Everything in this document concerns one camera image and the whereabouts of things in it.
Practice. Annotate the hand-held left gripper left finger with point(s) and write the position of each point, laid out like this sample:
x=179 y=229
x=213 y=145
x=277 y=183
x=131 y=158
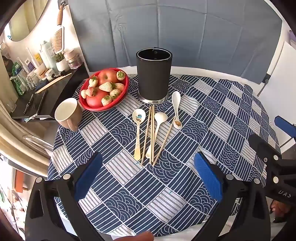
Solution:
x=89 y=176

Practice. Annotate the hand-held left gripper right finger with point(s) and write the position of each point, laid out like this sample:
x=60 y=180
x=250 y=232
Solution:
x=208 y=176

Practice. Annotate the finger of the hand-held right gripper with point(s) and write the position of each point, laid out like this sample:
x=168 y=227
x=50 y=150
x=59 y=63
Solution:
x=284 y=124
x=261 y=146

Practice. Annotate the wooden chopstick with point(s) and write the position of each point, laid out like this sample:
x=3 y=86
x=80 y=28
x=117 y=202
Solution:
x=151 y=134
x=153 y=129
x=146 y=134
x=163 y=142

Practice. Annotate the bear print white spoon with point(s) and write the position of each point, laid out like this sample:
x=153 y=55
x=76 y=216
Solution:
x=176 y=109

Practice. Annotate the plain white ceramic spoon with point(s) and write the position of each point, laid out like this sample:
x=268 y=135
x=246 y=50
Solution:
x=160 y=118

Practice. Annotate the cartoon print ceramic spoon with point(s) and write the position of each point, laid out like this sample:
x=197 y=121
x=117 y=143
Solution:
x=138 y=115

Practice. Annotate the black cylindrical utensil holder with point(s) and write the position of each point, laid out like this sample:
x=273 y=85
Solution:
x=153 y=78

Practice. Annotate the person's right hand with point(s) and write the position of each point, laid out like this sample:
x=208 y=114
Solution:
x=281 y=208

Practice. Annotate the blue patterned tablecloth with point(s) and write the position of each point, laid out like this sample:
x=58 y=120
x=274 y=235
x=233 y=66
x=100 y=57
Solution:
x=129 y=185

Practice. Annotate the thin metal stand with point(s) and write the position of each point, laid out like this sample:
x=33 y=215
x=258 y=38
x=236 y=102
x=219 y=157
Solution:
x=261 y=89

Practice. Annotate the black clip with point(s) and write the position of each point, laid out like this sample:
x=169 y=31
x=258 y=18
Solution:
x=266 y=78

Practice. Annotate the white board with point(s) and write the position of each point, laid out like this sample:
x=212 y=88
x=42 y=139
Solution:
x=284 y=69

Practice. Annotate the brown mug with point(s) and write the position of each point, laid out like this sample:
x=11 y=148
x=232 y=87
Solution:
x=74 y=118

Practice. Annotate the red apple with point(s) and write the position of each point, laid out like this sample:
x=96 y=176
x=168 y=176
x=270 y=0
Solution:
x=96 y=101
x=107 y=76

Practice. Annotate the red bowl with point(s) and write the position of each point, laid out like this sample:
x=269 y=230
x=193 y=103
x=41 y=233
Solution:
x=119 y=98

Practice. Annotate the dark tablet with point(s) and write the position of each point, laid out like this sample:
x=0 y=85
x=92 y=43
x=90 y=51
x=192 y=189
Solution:
x=37 y=104

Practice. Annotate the black shelf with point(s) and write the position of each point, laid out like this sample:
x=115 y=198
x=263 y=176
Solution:
x=62 y=90

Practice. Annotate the pile of white strawberries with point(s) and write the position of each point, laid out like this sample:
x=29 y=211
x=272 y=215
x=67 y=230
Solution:
x=106 y=87

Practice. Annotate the pair of wooden sticks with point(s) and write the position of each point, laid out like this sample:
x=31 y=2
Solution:
x=53 y=83

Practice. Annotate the small white jar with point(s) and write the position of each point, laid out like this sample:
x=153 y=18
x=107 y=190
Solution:
x=49 y=74

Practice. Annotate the small potted plant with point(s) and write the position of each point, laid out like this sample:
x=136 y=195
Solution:
x=61 y=66

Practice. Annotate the pink lidded jar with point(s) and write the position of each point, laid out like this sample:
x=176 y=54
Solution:
x=70 y=55

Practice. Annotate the yellow tube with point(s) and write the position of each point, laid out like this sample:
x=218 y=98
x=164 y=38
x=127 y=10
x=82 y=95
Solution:
x=38 y=59

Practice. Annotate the tall pale green bottle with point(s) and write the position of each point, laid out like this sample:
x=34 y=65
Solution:
x=47 y=55

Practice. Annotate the white electric toothbrush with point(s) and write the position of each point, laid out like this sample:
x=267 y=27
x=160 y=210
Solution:
x=31 y=58

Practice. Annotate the grey-blue backdrop cloth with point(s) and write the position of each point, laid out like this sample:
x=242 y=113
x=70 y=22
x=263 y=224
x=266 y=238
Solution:
x=185 y=34

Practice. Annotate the wooden hairbrush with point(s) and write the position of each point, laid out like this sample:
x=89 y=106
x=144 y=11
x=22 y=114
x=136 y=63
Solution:
x=57 y=41

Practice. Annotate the oval wall mirror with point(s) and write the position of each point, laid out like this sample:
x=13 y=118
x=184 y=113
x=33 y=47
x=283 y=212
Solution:
x=25 y=20

